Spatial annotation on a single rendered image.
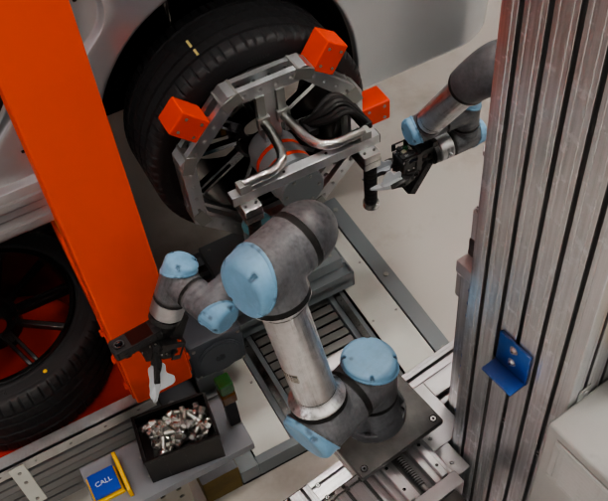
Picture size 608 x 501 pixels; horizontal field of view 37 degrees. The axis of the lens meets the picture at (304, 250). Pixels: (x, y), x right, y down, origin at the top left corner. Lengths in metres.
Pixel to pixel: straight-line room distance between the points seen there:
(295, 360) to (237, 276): 0.23
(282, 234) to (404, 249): 1.86
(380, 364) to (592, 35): 0.92
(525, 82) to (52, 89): 0.85
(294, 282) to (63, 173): 0.54
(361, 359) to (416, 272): 1.47
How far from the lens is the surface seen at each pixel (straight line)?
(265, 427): 2.85
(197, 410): 2.37
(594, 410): 1.58
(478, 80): 2.01
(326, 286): 3.03
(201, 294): 1.86
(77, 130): 1.74
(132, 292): 2.10
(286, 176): 2.23
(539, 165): 1.26
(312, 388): 1.68
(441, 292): 3.21
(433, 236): 3.37
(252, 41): 2.32
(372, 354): 1.82
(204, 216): 2.48
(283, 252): 1.47
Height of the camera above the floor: 2.58
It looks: 51 degrees down
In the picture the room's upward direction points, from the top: 7 degrees counter-clockwise
